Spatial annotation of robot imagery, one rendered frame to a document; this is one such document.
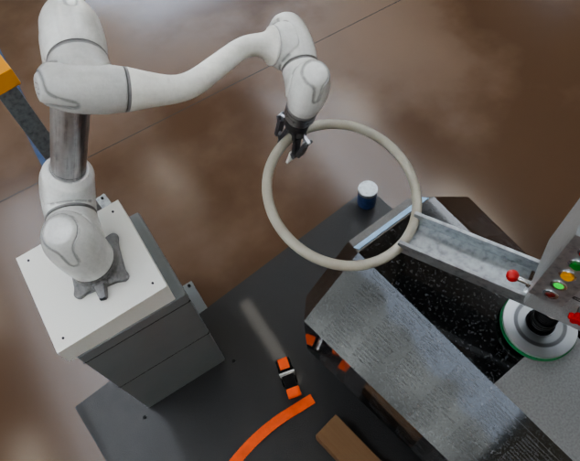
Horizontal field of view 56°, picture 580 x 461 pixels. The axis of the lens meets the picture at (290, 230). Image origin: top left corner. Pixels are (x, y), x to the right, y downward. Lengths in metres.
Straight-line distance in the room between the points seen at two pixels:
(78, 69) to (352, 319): 1.16
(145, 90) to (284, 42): 0.41
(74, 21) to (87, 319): 0.92
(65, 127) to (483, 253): 1.19
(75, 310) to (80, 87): 0.85
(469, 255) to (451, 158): 1.57
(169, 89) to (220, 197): 1.75
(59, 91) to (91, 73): 0.08
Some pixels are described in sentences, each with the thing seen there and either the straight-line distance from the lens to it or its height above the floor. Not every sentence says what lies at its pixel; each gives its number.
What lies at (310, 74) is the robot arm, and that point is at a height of 1.49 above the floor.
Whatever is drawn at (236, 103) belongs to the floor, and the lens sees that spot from 3.41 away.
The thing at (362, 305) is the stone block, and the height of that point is 0.76.
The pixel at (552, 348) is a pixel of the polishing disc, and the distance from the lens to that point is 1.78.
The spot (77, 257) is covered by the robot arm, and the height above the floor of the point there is 1.12.
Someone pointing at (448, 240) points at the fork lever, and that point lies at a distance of 1.66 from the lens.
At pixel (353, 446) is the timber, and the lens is 2.36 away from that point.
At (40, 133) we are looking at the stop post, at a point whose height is 0.73.
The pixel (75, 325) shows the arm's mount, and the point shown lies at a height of 0.89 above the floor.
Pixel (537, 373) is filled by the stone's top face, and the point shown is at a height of 0.85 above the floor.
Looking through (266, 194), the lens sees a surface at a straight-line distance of 1.55.
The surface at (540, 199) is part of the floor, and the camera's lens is 3.13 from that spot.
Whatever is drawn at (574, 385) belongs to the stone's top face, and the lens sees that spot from 1.81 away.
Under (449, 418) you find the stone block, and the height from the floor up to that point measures 0.72.
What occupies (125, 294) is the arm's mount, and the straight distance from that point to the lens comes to 1.82.
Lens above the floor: 2.48
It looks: 60 degrees down
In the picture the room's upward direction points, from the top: 8 degrees counter-clockwise
